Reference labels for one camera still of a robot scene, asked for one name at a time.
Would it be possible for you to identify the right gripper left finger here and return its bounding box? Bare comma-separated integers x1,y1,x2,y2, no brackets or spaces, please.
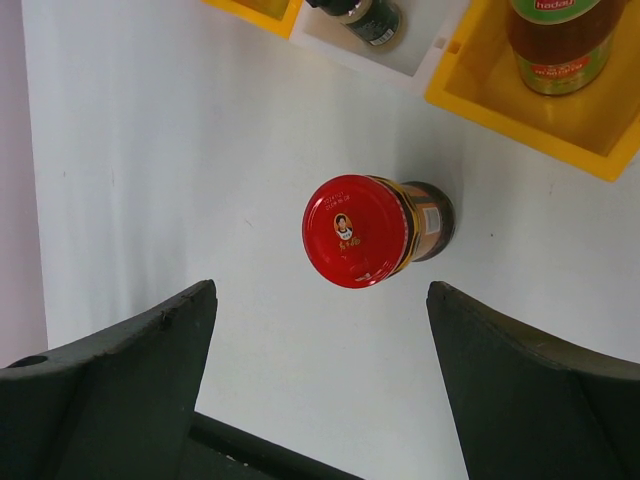
1,280,218,479

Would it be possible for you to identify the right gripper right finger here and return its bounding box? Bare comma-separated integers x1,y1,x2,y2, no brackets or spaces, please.
426,282,639,479

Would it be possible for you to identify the red lid jar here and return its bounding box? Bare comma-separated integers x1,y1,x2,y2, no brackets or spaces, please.
302,174,456,289

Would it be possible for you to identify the green label sauce bottle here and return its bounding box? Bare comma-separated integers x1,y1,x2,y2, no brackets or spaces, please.
507,0,627,96

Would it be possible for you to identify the right yellow plastic bin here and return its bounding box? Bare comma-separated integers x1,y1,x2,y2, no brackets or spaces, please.
425,1,639,181

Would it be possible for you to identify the yellow plastic bin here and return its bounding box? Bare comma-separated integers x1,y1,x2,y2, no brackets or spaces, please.
425,1,639,181
204,0,302,39

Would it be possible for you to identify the white plastic bin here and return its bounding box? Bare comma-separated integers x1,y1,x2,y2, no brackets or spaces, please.
289,0,470,96

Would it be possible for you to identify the left yellow plastic bin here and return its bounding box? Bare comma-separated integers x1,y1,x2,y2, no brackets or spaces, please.
204,0,302,39

